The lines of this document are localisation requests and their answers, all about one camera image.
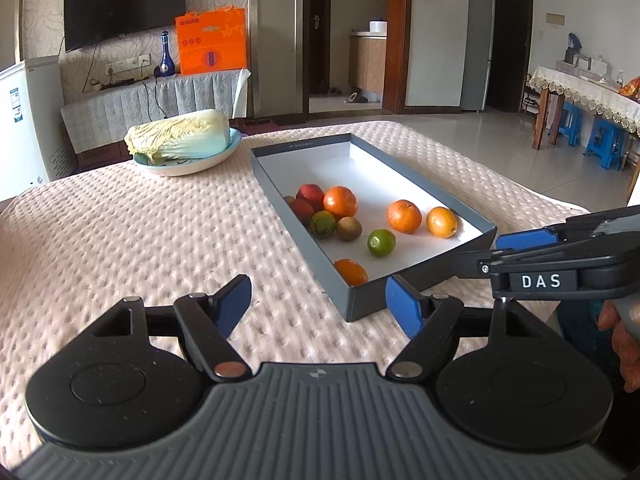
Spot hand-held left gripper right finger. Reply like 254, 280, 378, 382
385, 274, 551, 381

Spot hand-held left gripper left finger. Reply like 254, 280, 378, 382
92, 274, 252, 382

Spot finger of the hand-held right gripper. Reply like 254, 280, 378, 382
495, 227, 571, 251
451, 249, 493, 278

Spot oval yellow-orange citrus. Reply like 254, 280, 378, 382
426, 207, 459, 239

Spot small yellow-orange citrus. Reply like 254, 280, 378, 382
333, 258, 369, 287

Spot bright green tomato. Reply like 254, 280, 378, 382
367, 229, 397, 258

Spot large dimpled orange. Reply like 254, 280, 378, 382
387, 199, 423, 234

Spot grey cardboard box white inside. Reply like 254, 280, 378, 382
250, 132, 498, 323

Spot red apple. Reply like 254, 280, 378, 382
290, 199, 315, 226
296, 184, 326, 211

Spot smooth deep orange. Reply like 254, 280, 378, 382
323, 186, 359, 221

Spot person's right hand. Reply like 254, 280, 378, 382
597, 301, 640, 393

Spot dark blue cloth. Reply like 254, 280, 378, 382
557, 305, 618, 361

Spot blue plastic stool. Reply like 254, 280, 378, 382
547, 102, 583, 147
582, 120, 628, 171

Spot pale blue bowl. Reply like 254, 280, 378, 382
132, 127, 243, 177

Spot wooden table with lace cloth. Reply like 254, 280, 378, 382
527, 65, 640, 151

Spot napa cabbage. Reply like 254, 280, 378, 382
124, 109, 232, 165

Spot white boxes on table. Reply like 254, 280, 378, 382
555, 55, 611, 78

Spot dark brown door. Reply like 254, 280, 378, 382
487, 0, 533, 113

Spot white plastic bag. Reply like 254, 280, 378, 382
231, 68, 250, 118

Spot cabinet with grey cloth cover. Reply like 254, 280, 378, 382
60, 69, 246, 156

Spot wooden kitchen cabinet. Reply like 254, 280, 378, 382
348, 34, 388, 93

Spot blue glass bottle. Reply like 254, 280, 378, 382
154, 31, 176, 78

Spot orange gift box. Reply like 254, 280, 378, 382
175, 6, 248, 77

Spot white chest freezer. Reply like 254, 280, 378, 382
0, 56, 76, 201

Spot dark wooden door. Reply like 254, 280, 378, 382
305, 0, 332, 96

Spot black television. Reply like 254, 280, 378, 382
63, 0, 187, 53

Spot brown wooden door frame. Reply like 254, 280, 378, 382
382, 0, 413, 115

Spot white wall socket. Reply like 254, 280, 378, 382
105, 54, 152, 73

